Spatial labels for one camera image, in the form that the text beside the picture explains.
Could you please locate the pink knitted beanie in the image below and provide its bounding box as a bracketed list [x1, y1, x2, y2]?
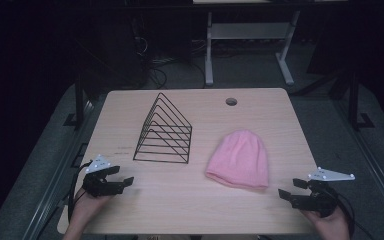
[205, 129, 270, 190]

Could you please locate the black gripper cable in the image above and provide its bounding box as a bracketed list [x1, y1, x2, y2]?
[328, 188, 378, 240]
[67, 160, 94, 224]

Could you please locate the white metal desk frame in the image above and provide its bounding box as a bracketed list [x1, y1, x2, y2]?
[204, 9, 302, 87]

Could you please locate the person's right hand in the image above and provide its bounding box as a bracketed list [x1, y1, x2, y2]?
[300, 204, 351, 240]

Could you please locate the aluminium frame rail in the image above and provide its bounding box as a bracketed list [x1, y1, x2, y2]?
[22, 99, 96, 240]
[332, 99, 384, 223]

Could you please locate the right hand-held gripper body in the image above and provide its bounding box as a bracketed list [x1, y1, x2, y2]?
[291, 166, 356, 219]

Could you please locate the black metal stand post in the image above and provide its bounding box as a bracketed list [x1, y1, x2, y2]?
[347, 70, 376, 132]
[63, 71, 86, 130]

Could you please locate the tangle of black floor cables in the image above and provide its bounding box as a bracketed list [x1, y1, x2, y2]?
[131, 34, 208, 90]

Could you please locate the black wire file rack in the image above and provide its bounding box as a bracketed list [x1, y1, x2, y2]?
[132, 92, 194, 165]

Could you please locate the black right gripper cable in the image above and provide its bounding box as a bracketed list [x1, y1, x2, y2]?
[328, 188, 378, 240]

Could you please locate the person's left hand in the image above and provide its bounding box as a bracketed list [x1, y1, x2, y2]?
[69, 187, 112, 232]

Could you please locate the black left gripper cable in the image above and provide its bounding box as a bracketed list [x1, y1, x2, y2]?
[67, 160, 94, 224]

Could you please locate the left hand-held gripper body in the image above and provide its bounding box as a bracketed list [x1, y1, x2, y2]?
[81, 154, 126, 198]

